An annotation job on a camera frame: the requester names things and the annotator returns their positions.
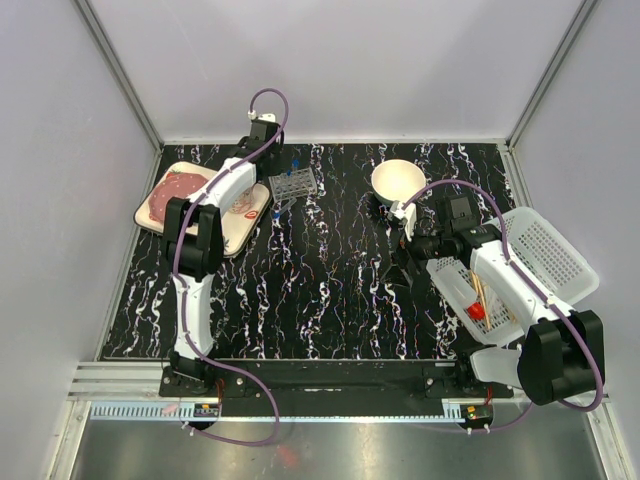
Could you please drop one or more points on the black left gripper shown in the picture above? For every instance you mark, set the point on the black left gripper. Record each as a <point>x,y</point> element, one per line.
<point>276,169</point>

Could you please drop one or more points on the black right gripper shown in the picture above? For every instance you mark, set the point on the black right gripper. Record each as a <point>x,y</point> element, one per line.
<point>399,274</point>

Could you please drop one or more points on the white wash bottle red cap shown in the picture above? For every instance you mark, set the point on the white wash bottle red cap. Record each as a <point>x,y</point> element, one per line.
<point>462,293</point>

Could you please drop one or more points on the wooden test tube clamp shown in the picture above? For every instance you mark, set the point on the wooden test tube clamp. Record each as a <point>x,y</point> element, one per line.
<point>479,287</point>

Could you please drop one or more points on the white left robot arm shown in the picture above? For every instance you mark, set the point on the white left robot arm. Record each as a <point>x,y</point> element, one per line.
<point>193,244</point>

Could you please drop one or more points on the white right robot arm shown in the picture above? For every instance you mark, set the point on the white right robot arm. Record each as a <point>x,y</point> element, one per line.
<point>513,280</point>

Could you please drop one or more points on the clear test tube rack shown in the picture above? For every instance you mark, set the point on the clear test tube rack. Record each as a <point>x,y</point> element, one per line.
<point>302,184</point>

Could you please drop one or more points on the pink floral mug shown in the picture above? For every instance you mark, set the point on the pink floral mug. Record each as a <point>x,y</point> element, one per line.
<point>244,201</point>

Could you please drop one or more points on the strawberry print tray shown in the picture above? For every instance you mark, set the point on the strawberry print tray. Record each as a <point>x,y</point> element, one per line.
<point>236,228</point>

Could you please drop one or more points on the cream green bowl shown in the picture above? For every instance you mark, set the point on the cream green bowl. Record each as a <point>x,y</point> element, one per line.
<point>396,180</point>

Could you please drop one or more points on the pink dotted plate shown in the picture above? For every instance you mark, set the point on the pink dotted plate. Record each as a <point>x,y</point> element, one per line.
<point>179,185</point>

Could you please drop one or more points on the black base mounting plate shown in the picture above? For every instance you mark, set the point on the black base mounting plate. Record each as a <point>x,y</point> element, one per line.
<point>334,388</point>

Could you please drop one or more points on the white plastic basket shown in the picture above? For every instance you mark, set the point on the white plastic basket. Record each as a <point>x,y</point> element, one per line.
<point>538,247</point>

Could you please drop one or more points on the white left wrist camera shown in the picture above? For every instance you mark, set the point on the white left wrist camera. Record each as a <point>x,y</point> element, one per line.
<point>267,117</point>

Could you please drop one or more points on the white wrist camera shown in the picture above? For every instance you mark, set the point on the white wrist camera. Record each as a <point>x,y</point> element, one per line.
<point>267,117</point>
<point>406,215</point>

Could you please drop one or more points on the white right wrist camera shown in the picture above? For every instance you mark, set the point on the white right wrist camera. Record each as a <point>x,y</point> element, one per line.
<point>406,215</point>

